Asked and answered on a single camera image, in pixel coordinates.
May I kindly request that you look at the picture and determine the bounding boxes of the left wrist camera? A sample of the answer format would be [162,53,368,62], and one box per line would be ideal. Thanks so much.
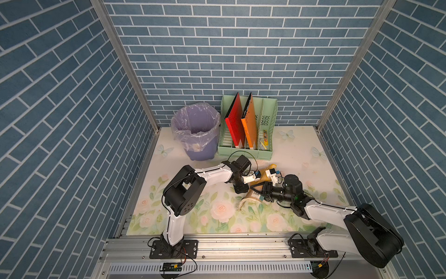
[242,171,262,184]

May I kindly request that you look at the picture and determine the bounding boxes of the orange folder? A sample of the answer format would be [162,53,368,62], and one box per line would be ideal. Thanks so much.
[241,94,257,150]

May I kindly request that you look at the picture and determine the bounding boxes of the English textbook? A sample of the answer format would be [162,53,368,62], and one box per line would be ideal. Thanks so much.
[237,164,276,211]

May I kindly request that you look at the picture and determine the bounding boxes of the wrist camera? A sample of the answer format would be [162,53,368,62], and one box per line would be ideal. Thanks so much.
[266,168,283,187]
[242,171,262,184]

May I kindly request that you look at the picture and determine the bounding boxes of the small black circuit board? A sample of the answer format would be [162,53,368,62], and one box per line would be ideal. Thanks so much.
[160,263,183,273]

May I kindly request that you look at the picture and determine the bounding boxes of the red folder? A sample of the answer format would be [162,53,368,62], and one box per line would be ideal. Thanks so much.
[225,93,246,148]

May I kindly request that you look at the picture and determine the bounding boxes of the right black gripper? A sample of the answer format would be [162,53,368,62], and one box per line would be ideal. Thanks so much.
[250,181,293,203]

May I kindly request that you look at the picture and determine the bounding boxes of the purple trash bin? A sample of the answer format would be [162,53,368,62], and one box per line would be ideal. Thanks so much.
[171,102,221,161]

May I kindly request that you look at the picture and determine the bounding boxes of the green file organizer rack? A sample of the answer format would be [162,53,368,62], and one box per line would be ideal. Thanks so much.
[218,94,278,160]

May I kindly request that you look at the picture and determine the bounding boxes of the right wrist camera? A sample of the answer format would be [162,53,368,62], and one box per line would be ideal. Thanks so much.
[266,168,283,187]

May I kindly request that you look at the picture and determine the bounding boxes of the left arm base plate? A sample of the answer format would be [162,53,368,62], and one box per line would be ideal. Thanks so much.
[149,239,199,259]

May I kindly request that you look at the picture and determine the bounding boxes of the pens in organizer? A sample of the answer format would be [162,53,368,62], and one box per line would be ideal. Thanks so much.
[258,130,269,151]

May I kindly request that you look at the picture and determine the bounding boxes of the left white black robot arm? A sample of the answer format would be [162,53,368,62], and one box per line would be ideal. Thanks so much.
[161,155,261,248]

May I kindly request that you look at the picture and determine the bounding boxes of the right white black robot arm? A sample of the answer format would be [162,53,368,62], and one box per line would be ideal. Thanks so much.
[250,174,404,268]

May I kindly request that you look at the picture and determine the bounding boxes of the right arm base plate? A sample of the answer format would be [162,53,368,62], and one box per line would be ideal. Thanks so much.
[288,239,339,259]

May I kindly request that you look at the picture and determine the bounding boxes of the aluminium rail frame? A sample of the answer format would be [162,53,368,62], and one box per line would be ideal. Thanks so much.
[91,234,398,279]

